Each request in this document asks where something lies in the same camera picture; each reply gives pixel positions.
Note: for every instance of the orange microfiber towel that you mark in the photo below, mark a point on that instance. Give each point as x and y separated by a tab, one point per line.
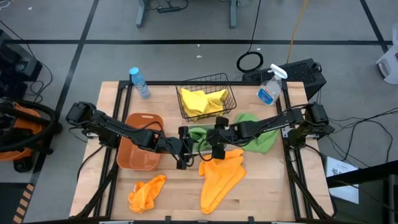
146	194
217	183

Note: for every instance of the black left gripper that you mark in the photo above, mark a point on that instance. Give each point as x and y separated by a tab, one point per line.
175	146

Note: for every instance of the orange plastic bin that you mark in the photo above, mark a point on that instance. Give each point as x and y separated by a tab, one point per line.
136	157

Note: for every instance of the black power strip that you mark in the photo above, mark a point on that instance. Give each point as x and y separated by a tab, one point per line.
169	9

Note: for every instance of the black side table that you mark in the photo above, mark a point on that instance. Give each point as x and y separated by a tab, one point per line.
373	202

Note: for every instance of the yellow microfiber towel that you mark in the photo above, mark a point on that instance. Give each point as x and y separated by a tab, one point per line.
217	99
194	102

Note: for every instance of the black table clamp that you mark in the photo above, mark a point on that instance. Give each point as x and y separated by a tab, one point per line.
251	219
168	219

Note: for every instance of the clear water bottle blue cap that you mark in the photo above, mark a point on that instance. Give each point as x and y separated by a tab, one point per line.
140	84

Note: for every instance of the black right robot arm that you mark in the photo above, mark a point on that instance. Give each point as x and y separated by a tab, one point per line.
280	119

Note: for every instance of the orange shop vacuum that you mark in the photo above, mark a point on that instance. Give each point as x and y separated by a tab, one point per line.
28	119

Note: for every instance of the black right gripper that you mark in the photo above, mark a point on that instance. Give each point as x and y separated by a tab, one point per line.
220	136

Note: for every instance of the black equipment box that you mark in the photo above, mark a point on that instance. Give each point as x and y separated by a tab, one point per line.
15	62

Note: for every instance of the grey desk leg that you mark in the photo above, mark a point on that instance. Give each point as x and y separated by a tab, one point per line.
141	14
233	14

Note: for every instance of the black table frame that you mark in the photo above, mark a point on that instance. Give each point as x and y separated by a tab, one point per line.
161	83

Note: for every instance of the glass cleaner spray bottle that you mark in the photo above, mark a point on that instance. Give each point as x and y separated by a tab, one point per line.
269	91

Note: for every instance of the white plastic bag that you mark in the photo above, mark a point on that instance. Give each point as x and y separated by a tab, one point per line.
388	65

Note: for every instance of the green microfiber towel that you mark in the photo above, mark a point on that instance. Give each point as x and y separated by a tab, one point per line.
264	141
199	137

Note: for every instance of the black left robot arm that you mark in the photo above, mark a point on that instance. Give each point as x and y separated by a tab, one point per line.
109	126

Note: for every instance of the black box with keyboard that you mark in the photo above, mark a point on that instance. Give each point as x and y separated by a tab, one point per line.
298	73

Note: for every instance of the silver corner bracket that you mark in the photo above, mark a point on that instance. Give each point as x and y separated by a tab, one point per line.
285	132
90	135

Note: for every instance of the white paper sheet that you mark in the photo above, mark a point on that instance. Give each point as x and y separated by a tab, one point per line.
337	168

